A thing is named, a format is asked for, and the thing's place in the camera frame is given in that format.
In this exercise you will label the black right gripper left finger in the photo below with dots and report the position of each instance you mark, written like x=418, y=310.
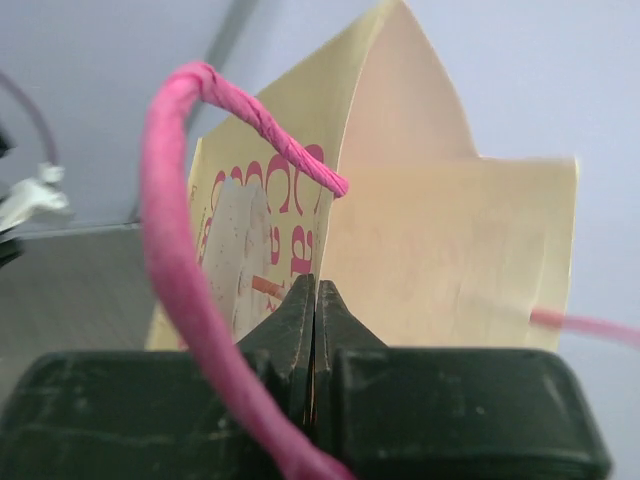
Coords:
x=123, y=415

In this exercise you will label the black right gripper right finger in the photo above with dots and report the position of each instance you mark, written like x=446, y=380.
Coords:
x=447, y=413

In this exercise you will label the pink paper gift bag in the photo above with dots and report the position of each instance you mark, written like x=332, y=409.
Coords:
x=355, y=167

